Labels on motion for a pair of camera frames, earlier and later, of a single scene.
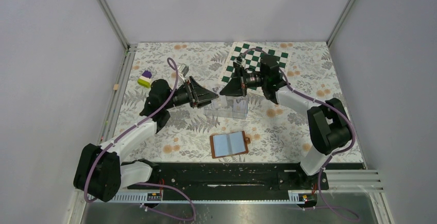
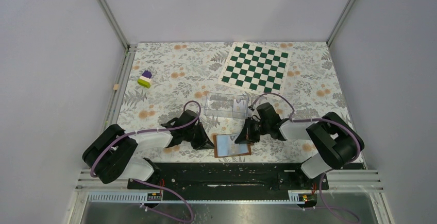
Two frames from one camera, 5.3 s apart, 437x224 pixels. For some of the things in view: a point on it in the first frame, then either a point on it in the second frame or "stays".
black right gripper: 238,86 to 247,135
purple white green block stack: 145,80 stays
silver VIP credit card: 216,89 to 232,144
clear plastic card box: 232,107 stays
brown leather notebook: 230,144 stays
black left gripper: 198,96 to 204,142
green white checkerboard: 250,54 stays
